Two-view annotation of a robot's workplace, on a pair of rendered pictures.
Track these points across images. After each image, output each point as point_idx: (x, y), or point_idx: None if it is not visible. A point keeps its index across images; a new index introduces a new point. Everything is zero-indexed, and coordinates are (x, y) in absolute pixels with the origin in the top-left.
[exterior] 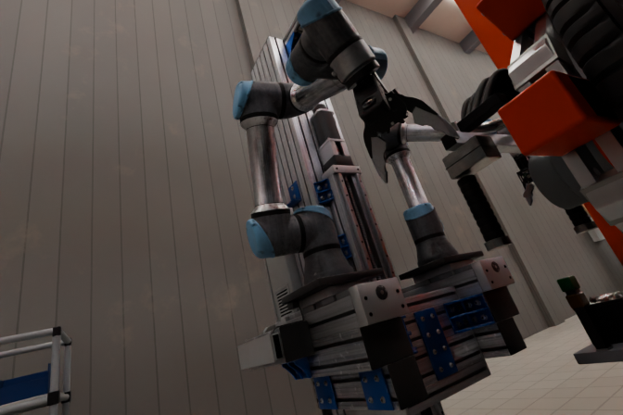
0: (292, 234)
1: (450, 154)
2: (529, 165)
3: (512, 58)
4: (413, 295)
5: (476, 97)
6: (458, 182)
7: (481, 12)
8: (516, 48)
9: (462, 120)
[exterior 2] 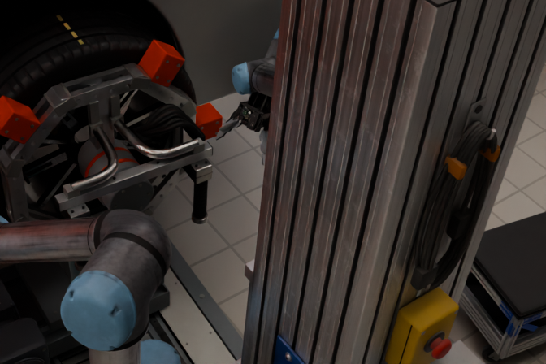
0: None
1: (208, 160)
2: (149, 181)
3: (184, 97)
4: (233, 362)
5: (190, 119)
6: (207, 180)
7: (182, 64)
8: (176, 92)
9: (202, 133)
